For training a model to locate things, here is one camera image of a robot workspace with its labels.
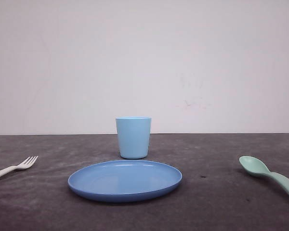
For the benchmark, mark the white plastic fork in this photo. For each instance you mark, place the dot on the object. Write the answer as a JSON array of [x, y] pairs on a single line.
[[27, 163]]

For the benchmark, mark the blue plastic plate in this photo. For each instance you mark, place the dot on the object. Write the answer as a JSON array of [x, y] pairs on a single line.
[[121, 181]]

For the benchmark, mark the light blue plastic cup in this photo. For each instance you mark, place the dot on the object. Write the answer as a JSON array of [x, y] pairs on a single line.
[[133, 136]]

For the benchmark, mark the mint green plastic spoon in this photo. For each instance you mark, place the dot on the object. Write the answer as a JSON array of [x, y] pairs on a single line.
[[255, 167]]

